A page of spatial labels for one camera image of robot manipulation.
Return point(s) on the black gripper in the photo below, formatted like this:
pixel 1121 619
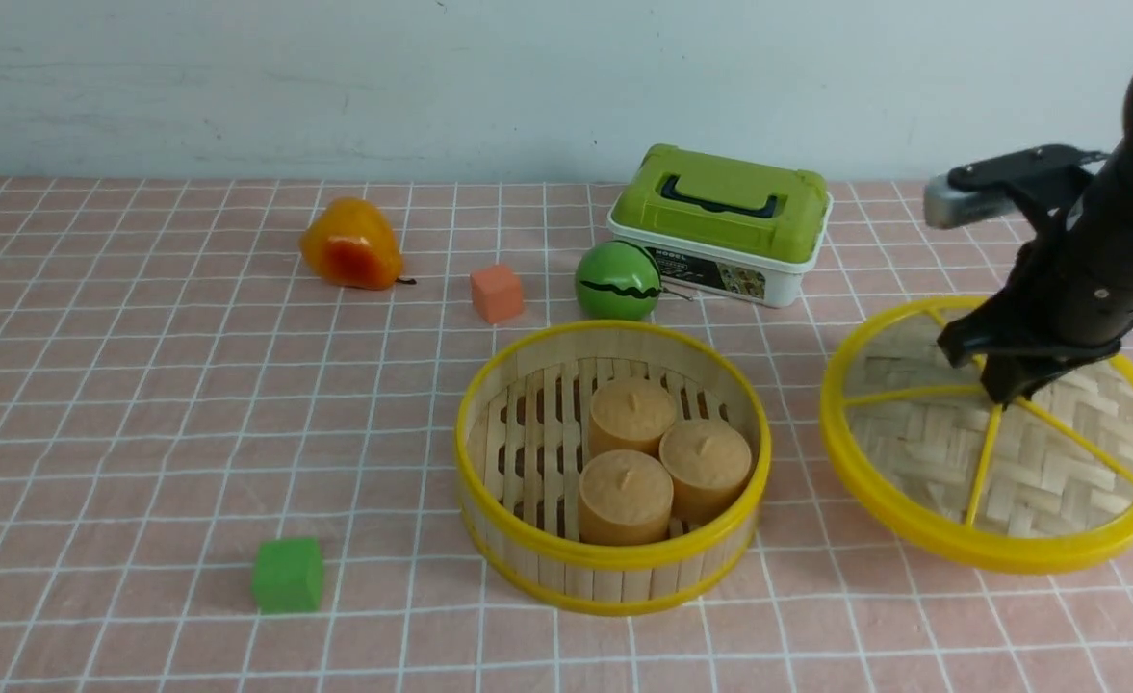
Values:
pixel 1070 300

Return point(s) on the yellow woven steamer lid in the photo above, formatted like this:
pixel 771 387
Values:
pixel 1036 487

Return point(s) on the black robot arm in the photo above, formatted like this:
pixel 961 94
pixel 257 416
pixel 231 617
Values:
pixel 1112 186

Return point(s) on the yellow bamboo steamer basket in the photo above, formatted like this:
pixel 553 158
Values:
pixel 521 443

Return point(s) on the tan steamed bun right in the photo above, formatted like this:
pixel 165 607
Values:
pixel 709 462

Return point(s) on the tan steamed bun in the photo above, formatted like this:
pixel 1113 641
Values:
pixel 625 500
pixel 709 462
pixel 629 413

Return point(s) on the green lidded white storage box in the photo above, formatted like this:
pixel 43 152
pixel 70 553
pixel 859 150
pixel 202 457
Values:
pixel 743 229

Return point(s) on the tan steamed bun back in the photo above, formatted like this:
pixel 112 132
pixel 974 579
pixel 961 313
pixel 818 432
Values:
pixel 629 413

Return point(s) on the green toy watermelon ball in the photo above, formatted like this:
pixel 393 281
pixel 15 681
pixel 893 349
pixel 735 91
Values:
pixel 618 280

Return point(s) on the tan steamed bun front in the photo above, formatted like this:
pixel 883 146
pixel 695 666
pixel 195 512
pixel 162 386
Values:
pixel 625 500

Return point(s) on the orange foam cube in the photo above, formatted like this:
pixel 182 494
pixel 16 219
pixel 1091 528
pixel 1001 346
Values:
pixel 497 293

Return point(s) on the orange yellow toy pear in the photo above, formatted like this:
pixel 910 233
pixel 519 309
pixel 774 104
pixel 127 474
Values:
pixel 353 245

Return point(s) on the green foam cube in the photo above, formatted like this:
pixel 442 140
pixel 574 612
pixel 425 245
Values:
pixel 288 576

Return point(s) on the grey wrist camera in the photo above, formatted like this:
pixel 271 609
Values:
pixel 1036 182

